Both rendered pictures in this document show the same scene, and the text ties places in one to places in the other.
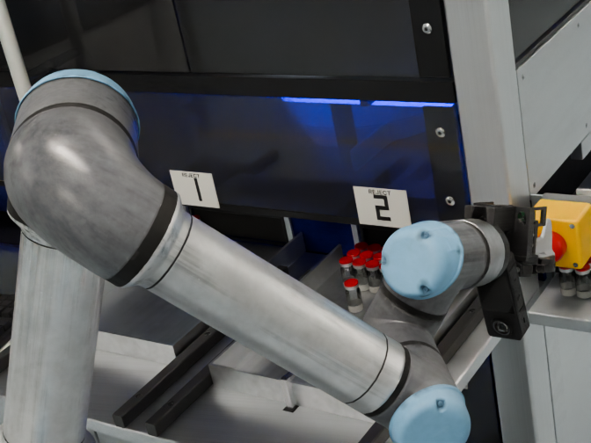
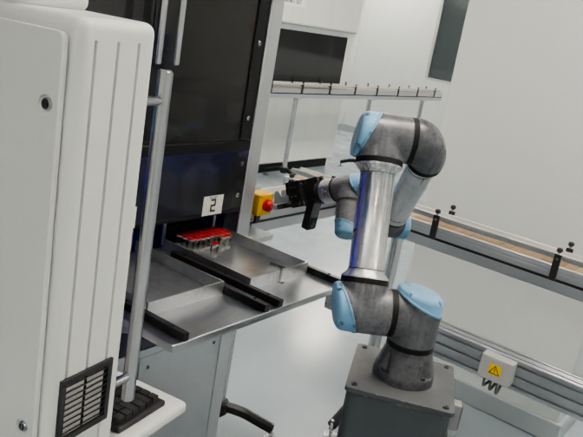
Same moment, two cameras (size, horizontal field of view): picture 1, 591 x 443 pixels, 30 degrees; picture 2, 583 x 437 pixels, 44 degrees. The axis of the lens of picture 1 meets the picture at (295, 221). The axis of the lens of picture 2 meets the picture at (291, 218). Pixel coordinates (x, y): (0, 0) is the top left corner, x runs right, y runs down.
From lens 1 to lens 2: 2.33 m
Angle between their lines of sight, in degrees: 86
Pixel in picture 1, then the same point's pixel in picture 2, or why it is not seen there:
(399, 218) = (218, 208)
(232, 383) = (258, 283)
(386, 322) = not seen: hidden behind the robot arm
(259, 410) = (277, 286)
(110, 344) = (188, 298)
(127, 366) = (207, 303)
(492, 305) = (313, 216)
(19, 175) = (438, 137)
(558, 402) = not seen: hidden behind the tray
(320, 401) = (289, 273)
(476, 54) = (260, 128)
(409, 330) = not seen: hidden behind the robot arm
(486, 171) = (252, 179)
